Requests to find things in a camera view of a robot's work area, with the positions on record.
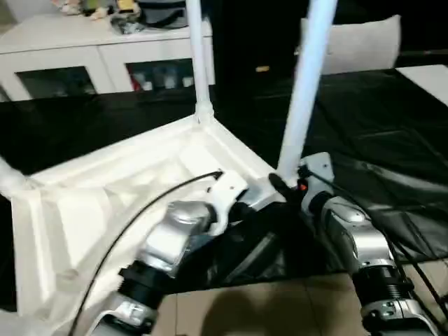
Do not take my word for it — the white plastic table leg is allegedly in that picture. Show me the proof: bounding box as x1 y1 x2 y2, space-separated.
184 0 216 123
275 0 340 187
0 155 28 197

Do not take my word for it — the white plastic table top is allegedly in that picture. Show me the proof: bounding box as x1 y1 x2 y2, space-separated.
9 113 285 336

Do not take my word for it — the black work mat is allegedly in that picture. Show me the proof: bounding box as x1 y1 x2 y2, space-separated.
0 68 448 312

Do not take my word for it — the black box with yellow label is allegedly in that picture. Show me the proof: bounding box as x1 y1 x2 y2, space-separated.
209 0 306 96

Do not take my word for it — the grey cushion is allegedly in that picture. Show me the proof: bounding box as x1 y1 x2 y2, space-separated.
293 13 403 77

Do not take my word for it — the white flat board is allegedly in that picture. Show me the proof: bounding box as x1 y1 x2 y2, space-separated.
394 64 448 110

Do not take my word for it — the grey rounded device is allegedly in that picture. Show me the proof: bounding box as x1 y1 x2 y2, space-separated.
137 0 193 29

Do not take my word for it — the dark tangled small object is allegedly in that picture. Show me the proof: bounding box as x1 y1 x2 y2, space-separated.
110 13 145 36

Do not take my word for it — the white cabinet with glass doors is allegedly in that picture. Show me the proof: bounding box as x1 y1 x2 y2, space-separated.
0 13 216 103

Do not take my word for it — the pale small toy figure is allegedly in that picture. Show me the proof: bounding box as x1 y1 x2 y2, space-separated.
88 4 109 22

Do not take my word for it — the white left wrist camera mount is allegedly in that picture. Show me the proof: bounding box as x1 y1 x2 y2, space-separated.
205 169 251 237

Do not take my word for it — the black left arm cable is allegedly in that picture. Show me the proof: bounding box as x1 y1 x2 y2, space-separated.
67 169 225 336

